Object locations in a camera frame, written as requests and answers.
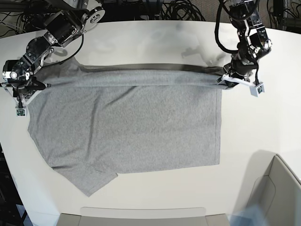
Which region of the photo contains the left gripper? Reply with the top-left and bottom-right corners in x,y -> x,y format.
227,58 -> 258,81

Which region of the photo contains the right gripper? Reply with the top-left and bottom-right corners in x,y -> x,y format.
2,58 -> 51,99

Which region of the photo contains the grey T-shirt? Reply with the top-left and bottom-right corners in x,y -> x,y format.
28,59 -> 226,196

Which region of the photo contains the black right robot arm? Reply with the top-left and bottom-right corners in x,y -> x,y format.
0,0 -> 105,101

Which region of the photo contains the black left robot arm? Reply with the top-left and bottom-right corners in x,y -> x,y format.
220,0 -> 272,80

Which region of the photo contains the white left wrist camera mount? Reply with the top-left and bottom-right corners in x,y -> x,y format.
216,73 -> 265,97

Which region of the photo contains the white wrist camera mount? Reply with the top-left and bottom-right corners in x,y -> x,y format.
0,77 -> 42,116
216,73 -> 265,97

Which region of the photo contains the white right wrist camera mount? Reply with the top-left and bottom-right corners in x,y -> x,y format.
0,77 -> 42,116

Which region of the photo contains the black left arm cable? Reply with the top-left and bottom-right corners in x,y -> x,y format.
214,2 -> 240,54

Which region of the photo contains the coiled black cable bundle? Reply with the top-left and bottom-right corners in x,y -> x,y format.
162,0 -> 206,22

